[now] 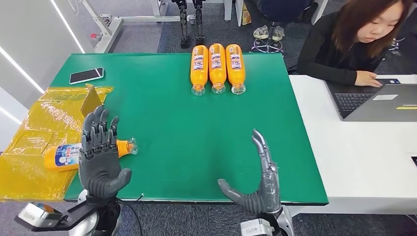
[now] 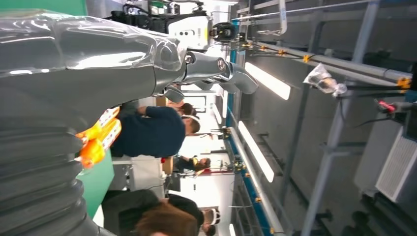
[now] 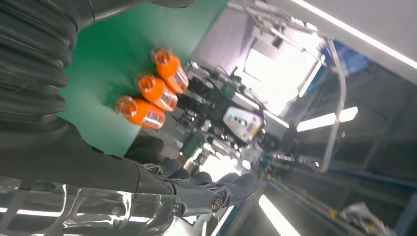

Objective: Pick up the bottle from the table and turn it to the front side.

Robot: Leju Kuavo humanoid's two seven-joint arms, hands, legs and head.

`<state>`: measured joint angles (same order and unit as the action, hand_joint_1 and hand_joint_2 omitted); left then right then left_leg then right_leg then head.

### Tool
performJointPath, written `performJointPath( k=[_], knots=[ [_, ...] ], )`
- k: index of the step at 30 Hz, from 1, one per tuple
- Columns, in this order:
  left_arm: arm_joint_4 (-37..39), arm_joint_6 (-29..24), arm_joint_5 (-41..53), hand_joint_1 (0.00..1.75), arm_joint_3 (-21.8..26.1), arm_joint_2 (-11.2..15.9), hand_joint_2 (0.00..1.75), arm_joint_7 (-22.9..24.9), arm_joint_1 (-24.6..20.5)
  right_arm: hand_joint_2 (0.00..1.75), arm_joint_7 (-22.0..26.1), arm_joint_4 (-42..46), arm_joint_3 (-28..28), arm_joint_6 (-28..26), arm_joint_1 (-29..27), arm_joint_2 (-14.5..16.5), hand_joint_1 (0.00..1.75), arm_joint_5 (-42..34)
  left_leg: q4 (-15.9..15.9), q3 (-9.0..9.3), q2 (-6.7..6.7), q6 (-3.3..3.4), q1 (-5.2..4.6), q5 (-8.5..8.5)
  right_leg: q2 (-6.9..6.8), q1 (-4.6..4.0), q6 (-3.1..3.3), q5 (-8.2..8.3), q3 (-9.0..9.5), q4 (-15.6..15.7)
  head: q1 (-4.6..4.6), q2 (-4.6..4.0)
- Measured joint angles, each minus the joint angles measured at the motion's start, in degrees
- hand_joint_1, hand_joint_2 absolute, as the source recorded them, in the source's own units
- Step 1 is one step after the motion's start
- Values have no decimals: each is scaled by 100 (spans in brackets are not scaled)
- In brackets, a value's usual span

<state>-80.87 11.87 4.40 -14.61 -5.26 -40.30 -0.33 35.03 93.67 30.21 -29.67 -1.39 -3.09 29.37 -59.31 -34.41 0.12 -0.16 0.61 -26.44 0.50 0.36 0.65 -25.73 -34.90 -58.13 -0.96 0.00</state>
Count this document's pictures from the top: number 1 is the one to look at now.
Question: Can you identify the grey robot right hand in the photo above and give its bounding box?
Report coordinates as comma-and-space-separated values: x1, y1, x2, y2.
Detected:
217, 129, 282, 216

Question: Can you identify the person's right hand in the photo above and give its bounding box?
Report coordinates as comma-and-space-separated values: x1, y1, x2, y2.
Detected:
354, 70, 384, 88

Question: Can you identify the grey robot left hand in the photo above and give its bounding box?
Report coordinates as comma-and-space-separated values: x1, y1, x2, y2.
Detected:
79, 105, 133, 199

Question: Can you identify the orange detergent bottle clear cap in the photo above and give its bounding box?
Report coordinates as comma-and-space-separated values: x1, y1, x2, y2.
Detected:
44, 137, 139, 172
208, 43, 227, 95
225, 44, 246, 95
190, 45, 209, 96

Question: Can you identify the grey laptop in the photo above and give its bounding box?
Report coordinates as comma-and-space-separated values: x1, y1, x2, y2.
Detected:
326, 78, 417, 122

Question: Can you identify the person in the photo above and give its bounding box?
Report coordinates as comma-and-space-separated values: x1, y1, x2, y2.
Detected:
243, 0, 315, 40
296, 0, 415, 88

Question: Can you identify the chrome office chair base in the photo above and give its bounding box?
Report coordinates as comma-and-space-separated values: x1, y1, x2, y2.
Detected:
384, 37, 405, 57
250, 38, 285, 55

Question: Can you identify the brown cardboard piece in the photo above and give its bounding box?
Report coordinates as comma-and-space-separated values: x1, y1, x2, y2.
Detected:
80, 85, 102, 118

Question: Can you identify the yellow plastic sheet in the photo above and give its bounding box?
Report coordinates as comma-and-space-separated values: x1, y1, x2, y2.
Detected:
0, 84, 115, 203

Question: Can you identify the black smartphone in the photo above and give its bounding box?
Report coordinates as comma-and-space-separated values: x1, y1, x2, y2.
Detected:
69, 67, 105, 86

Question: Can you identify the green table mat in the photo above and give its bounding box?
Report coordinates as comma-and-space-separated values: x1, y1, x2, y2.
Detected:
50, 53, 329, 206

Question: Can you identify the small red-topped object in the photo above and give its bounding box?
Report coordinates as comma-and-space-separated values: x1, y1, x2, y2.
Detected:
89, 32, 103, 50

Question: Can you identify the orange snack bag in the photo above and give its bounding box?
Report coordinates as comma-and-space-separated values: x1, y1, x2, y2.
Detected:
241, 1, 252, 26

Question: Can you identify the black robot leg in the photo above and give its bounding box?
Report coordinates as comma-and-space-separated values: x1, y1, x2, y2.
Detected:
192, 0, 206, 46
171, 0, 192, 50

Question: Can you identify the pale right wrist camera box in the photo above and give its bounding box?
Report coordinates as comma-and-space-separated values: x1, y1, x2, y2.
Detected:
240, 219, 274, 236

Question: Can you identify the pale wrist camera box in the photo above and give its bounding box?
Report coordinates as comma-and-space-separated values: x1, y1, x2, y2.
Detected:
240, 219, 274, 236
18, 202, 62, 229

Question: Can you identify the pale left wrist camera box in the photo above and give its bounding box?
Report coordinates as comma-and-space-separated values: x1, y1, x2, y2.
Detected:
18, 202, 62, 229

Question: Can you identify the white metal frame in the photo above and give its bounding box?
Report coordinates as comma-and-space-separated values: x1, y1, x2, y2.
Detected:
81, 0, 235, 55

